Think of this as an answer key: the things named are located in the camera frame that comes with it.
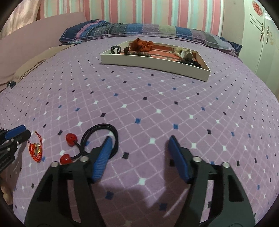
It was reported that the red string charm bracelet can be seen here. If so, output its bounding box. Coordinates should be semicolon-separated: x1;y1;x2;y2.
27;130;44;163

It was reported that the pink headboard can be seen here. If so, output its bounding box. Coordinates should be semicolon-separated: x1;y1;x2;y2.
1;12;86;85

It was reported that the white decorated wardrobe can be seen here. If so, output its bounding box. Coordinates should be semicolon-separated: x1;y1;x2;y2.
239;1;278;93

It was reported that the patchwork blue purple pillow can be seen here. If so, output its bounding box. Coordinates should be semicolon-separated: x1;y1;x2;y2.
59;19;242;57

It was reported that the left hand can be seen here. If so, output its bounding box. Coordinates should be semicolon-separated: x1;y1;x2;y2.
1;180;13;206

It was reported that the red bobble black hair tie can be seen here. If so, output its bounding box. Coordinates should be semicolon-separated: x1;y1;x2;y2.
59;123;119;166

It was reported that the brown wooden bead bracelet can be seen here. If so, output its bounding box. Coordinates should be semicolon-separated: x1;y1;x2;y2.
123;46;152;58

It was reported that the white jewelry tray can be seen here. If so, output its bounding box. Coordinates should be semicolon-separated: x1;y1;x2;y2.
100;40;211;82

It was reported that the beige folded blanket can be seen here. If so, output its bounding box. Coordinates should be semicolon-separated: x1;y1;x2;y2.
1;43;76;92

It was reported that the cream shell bracelet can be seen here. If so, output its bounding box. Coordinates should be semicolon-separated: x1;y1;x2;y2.
174;48;194;61

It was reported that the pink patterned curtain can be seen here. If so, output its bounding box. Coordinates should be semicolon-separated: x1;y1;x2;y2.
1;0;41;39

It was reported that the purple diamond pattern bedspread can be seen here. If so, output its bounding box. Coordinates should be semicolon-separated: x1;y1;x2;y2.
1;37;278;226

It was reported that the orange fabric scrunchie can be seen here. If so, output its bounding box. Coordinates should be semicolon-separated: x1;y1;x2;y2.
130;38;154;52

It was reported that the black plastic hair claw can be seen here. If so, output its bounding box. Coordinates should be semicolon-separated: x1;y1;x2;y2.
110;45;122;54

